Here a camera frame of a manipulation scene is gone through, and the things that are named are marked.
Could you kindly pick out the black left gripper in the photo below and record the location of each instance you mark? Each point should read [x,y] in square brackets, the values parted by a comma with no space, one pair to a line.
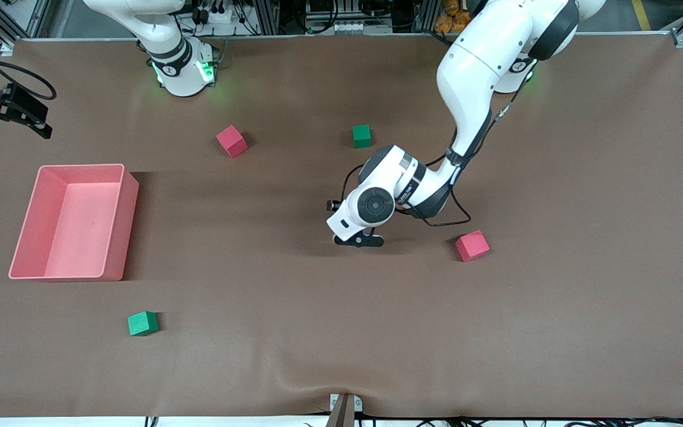
[335,206]

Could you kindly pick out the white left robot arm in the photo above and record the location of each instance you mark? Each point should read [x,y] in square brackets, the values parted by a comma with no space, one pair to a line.
[478,65]

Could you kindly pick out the brown camera pole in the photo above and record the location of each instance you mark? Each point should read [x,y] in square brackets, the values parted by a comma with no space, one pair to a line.
[341,415]

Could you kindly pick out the white power strip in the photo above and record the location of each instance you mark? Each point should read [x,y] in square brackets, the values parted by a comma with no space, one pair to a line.
[217,16]

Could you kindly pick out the pile of orange objects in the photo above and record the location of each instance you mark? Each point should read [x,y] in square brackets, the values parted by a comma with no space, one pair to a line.
[451,16]

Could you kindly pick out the pink foam cube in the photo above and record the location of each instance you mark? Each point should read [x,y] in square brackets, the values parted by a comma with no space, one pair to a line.
[472,245]
[232,141]

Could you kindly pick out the brown table mat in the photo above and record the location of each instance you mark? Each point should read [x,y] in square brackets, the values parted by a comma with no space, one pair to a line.
[341,326]

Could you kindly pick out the pink plastic bin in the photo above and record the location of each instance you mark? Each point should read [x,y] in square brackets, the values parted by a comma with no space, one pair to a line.
[74,237]

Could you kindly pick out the green foam cube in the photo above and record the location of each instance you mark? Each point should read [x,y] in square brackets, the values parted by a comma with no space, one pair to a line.
[141,324]
[361,136]

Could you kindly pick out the grey metal bracket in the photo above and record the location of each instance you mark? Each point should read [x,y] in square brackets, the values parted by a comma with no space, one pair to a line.
[358,403]

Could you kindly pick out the white connector strip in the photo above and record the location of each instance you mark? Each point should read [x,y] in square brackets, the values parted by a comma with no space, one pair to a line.
[347,26]

